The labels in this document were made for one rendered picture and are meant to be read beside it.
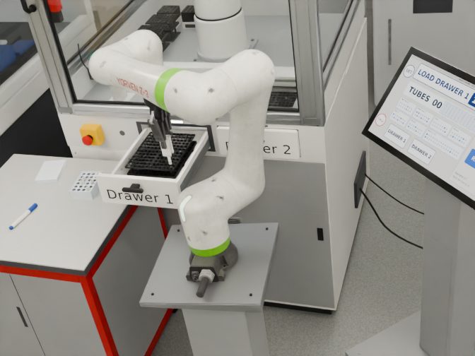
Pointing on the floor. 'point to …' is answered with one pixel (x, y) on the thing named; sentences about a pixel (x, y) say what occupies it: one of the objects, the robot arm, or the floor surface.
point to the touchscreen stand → (437, 287)
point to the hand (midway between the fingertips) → (166, 145)
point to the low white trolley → (75, 266)
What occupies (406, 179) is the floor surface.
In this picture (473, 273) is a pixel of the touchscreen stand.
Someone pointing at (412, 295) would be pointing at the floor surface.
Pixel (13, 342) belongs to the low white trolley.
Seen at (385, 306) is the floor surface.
